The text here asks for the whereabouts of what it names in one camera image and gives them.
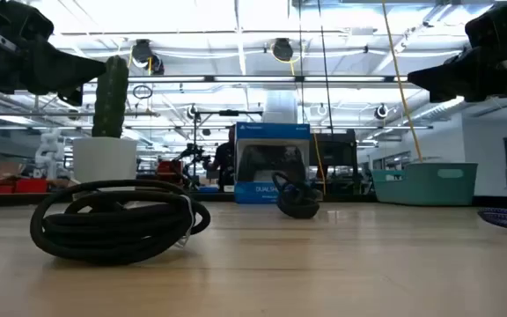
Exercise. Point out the red crate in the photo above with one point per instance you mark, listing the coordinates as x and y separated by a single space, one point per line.
29 185

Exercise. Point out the tall green cactus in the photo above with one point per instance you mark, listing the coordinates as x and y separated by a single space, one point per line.
110 97

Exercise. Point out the black cabinet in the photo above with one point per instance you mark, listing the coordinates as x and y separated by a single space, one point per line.
332 152

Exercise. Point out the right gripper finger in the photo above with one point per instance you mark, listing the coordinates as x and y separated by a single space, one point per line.
451 95
447 77

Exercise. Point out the person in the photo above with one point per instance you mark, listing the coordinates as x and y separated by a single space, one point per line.
225 163

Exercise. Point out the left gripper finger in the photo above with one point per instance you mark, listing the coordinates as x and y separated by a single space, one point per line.
72 97
68 70

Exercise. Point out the teal plastic bin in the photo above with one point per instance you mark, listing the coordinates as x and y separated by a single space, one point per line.
425 187

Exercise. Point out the red tool case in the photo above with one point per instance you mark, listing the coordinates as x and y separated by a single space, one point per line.
170 168

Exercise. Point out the white robot figure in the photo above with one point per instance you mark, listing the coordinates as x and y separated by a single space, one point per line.
50 154

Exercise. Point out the white plant pot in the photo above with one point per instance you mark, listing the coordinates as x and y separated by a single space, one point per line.
104 160

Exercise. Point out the black camera stand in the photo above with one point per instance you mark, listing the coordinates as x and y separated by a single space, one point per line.
229 112

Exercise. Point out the blue DualShock controller box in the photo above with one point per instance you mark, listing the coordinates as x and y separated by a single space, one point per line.
271 132

